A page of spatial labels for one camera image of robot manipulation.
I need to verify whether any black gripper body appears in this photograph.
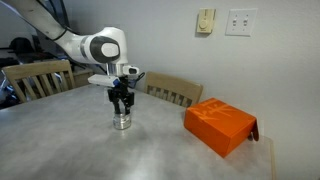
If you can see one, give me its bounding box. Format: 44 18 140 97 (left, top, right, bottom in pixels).
108 76 134 106

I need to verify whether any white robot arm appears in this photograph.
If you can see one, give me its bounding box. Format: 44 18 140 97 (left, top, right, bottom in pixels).
1 0 139 115

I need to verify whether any silver jar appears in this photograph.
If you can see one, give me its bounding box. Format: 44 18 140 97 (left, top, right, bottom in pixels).
113 114 131 130

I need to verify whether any wooden chair at left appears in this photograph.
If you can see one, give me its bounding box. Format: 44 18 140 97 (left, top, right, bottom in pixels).
2 60 75 103

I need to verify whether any orange cardboard box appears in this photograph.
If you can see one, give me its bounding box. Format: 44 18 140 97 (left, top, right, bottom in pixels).
184 98 259 157

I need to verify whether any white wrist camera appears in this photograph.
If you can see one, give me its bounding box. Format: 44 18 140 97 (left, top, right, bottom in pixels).
88 74 120 87

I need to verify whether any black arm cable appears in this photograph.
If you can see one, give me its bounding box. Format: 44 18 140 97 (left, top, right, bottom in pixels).
128 71 146 90

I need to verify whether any wooden chair by wall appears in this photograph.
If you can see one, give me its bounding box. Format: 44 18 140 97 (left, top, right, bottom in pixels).
144 71 203 107

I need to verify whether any beige wall thermostat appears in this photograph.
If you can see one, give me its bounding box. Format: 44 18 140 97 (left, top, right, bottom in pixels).
197 8 216 34

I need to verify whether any white double light switch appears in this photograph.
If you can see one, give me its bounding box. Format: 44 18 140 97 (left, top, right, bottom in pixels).
225 8 258 37

